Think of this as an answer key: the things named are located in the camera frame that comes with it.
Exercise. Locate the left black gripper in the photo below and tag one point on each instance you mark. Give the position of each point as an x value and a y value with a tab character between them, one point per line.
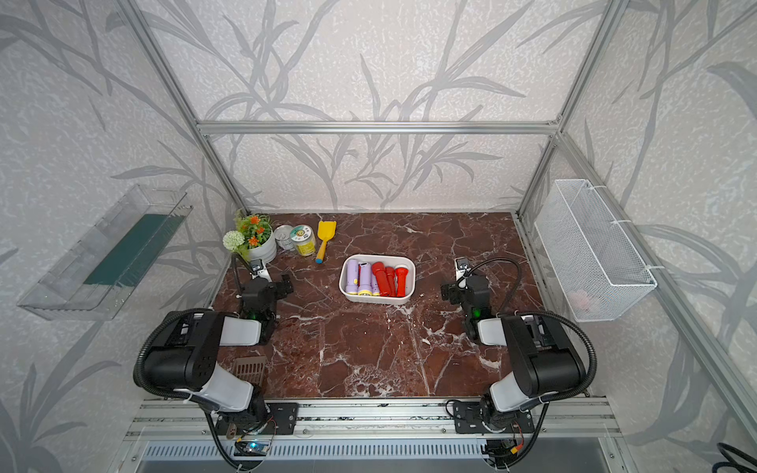
277	287

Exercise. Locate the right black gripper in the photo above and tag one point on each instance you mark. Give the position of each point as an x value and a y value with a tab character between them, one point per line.
453	288

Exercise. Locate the white plastic storage box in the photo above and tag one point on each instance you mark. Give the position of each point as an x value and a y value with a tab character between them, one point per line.
387	260

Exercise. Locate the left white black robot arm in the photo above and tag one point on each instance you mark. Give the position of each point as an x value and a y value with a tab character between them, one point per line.
179	360

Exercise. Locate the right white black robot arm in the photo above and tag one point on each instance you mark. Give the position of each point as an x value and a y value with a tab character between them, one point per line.
551	359

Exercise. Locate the potted orange flower plant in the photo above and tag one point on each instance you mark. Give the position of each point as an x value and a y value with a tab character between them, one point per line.
252	237

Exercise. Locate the silver tin can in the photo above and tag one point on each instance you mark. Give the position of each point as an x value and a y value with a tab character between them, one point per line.
282	235

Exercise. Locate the green yellow labelled can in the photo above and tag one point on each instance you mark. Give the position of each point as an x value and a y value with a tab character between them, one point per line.
303	239

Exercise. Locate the yellow toy shovel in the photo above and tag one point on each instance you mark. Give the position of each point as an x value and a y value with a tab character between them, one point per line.
325	232

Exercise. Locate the pink object in basket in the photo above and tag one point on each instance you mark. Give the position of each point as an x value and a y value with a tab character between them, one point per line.
581	301

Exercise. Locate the green circuit board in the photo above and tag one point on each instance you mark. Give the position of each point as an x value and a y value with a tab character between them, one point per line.
251	448

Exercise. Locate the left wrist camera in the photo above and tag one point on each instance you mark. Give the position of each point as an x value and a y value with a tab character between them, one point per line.
258	269

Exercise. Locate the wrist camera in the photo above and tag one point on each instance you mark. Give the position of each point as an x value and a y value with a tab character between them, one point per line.
462	268
258	269

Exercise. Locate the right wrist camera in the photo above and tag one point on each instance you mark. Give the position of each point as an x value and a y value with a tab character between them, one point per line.
462	268

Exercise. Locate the white wire mesh basket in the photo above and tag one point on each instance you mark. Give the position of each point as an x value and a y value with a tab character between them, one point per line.
589	250

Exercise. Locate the clear plastic wall shelf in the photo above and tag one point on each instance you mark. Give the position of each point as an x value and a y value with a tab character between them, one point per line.
95	278

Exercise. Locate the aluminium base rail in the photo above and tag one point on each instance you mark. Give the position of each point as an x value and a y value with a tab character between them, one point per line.
369	418

